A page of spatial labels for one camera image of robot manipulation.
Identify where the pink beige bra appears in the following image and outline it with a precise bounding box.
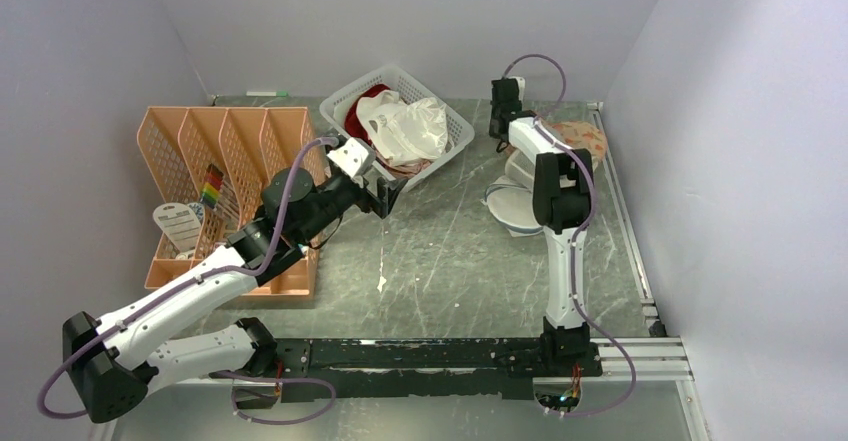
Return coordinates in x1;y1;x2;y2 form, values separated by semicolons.
379;158;432;180

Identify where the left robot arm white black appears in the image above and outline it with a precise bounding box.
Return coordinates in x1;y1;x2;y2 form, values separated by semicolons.
62;167;406;423

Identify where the floral mesh laundry bag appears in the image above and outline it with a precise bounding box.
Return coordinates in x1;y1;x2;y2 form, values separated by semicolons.
504;120;608;176

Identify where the white green marker pen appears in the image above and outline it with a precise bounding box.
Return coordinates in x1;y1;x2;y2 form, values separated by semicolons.
245;90;289;98

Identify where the white plastic laundry basket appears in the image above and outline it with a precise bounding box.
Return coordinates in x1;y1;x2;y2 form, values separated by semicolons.
319;64;475;192

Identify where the base purple cable loop left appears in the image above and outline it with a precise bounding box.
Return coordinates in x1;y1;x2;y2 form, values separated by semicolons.
218;374;340;426

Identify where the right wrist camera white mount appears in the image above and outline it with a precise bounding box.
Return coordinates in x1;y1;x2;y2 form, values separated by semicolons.
511;76;526;100

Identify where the rainbow colour swatch card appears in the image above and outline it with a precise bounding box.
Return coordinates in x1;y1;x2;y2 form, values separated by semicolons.
200;163;224;210

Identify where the red velvet garment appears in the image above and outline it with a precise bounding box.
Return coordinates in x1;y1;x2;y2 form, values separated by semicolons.
344;83;390;146

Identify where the cylindrical white mesh laundry bag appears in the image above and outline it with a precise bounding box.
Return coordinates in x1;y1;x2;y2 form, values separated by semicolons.
504;151;535;191

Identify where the white paper tag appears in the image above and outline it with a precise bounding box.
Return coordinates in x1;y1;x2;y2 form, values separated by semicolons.
152;203;202;253

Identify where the left wrist camera silver box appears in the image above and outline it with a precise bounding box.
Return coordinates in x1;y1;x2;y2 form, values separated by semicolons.
327;138;376;179

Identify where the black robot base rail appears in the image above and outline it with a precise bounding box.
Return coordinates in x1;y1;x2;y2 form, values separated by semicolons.
236;318;603;403

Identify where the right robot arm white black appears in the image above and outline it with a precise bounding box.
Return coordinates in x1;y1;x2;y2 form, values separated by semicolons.
489;78;595;375

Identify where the white satin garment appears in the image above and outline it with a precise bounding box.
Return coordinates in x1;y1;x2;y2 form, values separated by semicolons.
354;90;450;166

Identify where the orange plastic file organizer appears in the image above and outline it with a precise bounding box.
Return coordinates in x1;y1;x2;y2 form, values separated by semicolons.
137;107;316;291

